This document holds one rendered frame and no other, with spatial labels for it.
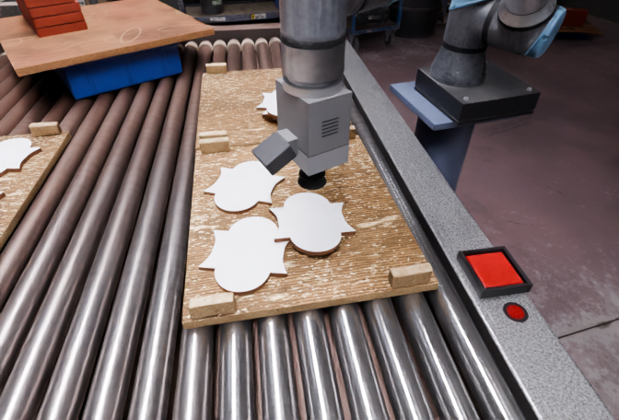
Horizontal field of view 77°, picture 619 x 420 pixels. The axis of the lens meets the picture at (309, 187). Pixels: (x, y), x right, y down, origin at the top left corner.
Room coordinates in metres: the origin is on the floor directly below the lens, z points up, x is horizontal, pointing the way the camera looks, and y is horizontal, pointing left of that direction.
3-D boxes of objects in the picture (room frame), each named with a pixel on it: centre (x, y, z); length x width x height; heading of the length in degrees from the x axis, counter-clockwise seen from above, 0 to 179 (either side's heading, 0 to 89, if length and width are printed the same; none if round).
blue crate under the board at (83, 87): (1.16, 0.59, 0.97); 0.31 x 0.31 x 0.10; 38
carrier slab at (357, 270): (0.52, 0.03, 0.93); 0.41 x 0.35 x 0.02; 10
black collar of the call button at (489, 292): (0.38, -0.27, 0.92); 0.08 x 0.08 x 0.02; 9
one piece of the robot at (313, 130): (0.45, 0.02, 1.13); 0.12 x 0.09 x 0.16; 121
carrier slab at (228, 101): (0.93, 0.10, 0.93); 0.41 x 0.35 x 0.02; 10
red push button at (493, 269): (0.38, -0.27, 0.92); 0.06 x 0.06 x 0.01; 9
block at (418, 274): (0.35, -0.14, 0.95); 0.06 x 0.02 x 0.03; 100
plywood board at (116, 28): (1.21, 0.63, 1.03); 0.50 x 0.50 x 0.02; 38
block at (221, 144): (0.68, 0.19, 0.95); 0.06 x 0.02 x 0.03; 100
